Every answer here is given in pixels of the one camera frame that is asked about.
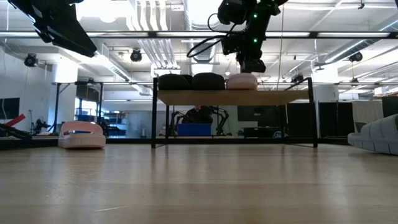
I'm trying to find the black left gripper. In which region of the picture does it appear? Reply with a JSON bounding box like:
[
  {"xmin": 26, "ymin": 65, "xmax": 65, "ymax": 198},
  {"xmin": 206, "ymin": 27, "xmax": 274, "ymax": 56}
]
[{"xmin": 7, "ymin": 0, "xmax": 98, "ymax": 58}]

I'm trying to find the pink slide sandal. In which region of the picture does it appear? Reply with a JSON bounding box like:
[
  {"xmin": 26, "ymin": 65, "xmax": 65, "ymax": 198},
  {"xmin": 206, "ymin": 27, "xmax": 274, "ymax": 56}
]
[
  {"xmin": 226, "ymin": 73, "xmax": 258, "ymax": 91},
  {"xmin": 58, "ymin": 121, "xmax": 106, "ymax": 149}
]

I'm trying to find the black slide sandal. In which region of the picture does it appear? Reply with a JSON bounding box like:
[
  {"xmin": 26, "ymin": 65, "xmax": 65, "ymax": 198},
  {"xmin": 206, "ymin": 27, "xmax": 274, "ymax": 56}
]
[
  {"xmin": 192, "ymin": 72, "xmax": 226, "ymax": 91},
  {"xmin": 157, "ymin": 73, "xmax": 193, "ymax": 91}
]

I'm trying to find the black shelf with wooden board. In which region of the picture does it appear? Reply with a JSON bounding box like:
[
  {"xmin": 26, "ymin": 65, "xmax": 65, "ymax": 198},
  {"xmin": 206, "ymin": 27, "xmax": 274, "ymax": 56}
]
[{"xmin": 151, "ymin": 77, "xmax": 318, "ymax": 149}]

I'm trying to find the black case with white logo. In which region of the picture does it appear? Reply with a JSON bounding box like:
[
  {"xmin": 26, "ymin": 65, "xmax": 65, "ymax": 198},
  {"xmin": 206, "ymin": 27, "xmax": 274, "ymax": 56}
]
[{"xmin": 242, "ymin": 126, "xmax": 285, "ymax": 139}]

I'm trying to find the person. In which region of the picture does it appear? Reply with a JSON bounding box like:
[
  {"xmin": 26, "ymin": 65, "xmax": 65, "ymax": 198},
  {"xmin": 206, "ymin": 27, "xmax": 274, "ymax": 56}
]
[{"xmin": 185, "ymin": 105, "xmax": 214, "ymax": 124}]

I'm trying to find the blue storage bin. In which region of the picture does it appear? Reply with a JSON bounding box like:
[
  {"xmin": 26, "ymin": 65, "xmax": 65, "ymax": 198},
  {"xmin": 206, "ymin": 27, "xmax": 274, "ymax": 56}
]
[{"xmin": 177, "ymin": 123, "xmax": 213, "ymax": 137}]

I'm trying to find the red bar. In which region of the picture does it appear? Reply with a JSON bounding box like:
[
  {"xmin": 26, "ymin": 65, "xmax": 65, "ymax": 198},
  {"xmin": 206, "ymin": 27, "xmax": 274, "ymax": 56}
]
[{"xmin": 6, "ymin": 114, "xmax": 27, "ymax": 128}]

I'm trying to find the black monitor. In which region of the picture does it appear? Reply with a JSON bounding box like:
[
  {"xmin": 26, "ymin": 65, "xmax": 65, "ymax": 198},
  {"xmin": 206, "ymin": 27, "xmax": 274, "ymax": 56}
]
[{"xmin": 382, "ymin": 96, "xmax": 398, "ymax": 118}]

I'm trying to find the grey slide sandal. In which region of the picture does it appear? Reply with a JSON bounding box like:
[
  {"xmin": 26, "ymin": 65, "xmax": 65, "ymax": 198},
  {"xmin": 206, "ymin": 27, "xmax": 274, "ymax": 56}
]
[{"xmin": 347, "ymin": 113, "xmax": 398, "ymax": 156}]

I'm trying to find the thin hanging cable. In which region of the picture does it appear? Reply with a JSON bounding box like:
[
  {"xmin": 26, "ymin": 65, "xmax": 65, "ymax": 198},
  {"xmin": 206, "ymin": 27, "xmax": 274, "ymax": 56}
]
[{"xmin": 276, "ymin": 4, "xmax": 285, "ymax": 91}]

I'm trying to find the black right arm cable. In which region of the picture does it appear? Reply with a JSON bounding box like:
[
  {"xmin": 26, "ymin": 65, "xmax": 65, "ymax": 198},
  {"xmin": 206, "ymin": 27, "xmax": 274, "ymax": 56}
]
[{"xmin": 186, "ymin": 12, "xmax": 237, "ymax": 59}]

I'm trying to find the black background table frame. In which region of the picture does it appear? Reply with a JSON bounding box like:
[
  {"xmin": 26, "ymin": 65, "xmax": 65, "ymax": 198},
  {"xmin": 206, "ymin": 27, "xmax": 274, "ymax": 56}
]
[{"xmin": 51, "ymin": 81, "xmax": 105, "ymax": 134}]

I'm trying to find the black overhead frame bar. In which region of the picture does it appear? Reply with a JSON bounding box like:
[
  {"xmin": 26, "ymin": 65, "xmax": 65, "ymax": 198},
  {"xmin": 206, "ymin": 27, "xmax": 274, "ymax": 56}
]
[{"xmin": 0, "ymin": 30, "xmax": 398, "ymax": 39}]

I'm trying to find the silver ventilation duct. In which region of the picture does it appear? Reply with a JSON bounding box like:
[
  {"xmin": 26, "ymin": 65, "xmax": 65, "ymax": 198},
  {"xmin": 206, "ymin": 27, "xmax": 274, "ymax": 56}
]
[{"xmin": 183, "ymin": 0, "xmax": 227, "ymax": 65}]

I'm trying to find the dark wall screen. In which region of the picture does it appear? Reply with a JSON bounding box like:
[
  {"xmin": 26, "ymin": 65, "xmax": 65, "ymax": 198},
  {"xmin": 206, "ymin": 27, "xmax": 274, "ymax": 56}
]
[{"xmin": 0, "ymin": 97, "xmax": 21, "ymax": 120}]

